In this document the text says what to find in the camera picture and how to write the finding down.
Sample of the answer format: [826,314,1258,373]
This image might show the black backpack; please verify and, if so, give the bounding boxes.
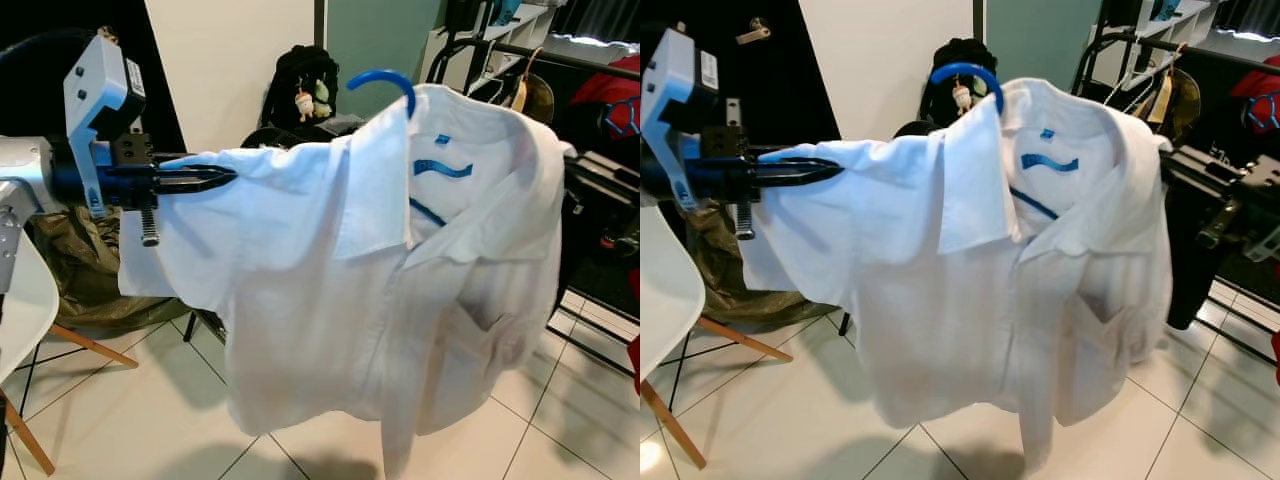
[240,45,346,151]
[893,38,1004,136]

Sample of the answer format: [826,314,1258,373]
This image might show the white shelf unit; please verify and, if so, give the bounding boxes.
[1085,0,1236,51]
[425,0,641,96]

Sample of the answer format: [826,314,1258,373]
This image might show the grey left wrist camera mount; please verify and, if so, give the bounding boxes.
[62,30,147,219]
[645,25,723,213]

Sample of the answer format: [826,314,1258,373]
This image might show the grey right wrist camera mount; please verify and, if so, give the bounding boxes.
[1250,225,1280,266]

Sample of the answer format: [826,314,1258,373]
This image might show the olive fabric sack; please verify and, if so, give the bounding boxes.
[690,200,843,313]
[25,205,198,331]

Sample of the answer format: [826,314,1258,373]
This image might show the black metal clothes rack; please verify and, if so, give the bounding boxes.
[425,35,641,381]
[1080,25,1280,366]

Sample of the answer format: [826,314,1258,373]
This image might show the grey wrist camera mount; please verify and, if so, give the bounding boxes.
[1250,225,1280,266]
[62,30,147,219]
[645,25,723,213]

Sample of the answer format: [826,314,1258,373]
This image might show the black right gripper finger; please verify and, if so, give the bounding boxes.
[563,152,626,181]
[565,172,621,199]
[1165,170,1236,199]
[1163,148,1241,179]

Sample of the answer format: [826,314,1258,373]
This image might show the blue plastic hanger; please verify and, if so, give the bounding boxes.
[930,62,1081,221]
[347,68,473,227]

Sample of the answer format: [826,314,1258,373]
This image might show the white collared shirt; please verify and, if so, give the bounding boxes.
[740,78,1176,471]
[118,83,576,476]

